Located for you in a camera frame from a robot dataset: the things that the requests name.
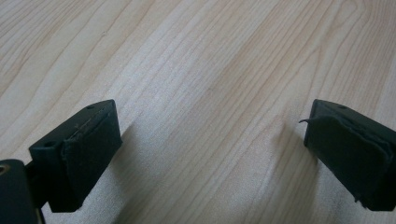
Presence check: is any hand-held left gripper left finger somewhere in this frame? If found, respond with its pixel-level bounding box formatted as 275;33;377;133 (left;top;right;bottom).
28;99;123;214

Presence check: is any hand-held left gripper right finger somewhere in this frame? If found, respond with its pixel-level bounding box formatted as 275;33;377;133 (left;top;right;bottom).
299;99;396;212

